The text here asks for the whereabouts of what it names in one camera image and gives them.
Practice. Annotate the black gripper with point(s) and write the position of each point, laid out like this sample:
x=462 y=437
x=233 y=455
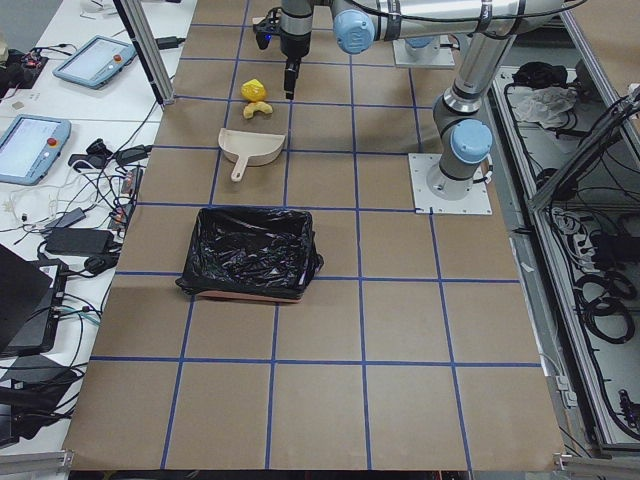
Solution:
x=292 y=43

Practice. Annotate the beige plastic dustpan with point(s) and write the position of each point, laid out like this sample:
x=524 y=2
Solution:
x=245 y=149

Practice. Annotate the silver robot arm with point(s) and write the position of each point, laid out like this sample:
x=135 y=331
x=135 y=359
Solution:
x=492 y=26
x=424 y=46

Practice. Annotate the black lined trash bin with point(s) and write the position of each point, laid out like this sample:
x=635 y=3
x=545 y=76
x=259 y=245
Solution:
x=262 y=252

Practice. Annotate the crumpled yellow paper ball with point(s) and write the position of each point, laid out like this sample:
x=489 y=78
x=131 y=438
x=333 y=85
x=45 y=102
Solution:
x=253 y=91

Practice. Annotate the yellow sponge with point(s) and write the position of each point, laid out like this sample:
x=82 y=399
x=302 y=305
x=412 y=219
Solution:
x=257 y=107

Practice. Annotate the far teach pendant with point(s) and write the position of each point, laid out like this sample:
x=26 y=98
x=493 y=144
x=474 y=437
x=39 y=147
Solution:
x=96 y=63

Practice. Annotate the teach pendant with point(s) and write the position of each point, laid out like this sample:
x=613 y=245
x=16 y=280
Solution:
x=96 y=63
x=30 y=146

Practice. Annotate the white crumpled cloth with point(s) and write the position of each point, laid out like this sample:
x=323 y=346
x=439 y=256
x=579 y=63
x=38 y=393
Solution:
x=547 y=107

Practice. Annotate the near teach pendant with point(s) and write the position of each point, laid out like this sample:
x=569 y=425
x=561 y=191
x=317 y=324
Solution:
x=30 y=146

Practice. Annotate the black laptop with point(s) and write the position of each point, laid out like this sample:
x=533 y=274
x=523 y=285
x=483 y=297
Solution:
x=31 y=297

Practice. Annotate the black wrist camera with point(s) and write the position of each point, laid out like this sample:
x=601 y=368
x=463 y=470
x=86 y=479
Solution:
x=265 y=30

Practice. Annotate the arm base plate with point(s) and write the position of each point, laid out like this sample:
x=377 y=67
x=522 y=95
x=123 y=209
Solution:
x=434 y=193
x=444 y=60

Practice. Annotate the aluminium frame post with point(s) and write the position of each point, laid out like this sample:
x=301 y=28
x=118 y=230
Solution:
x=137 y=26

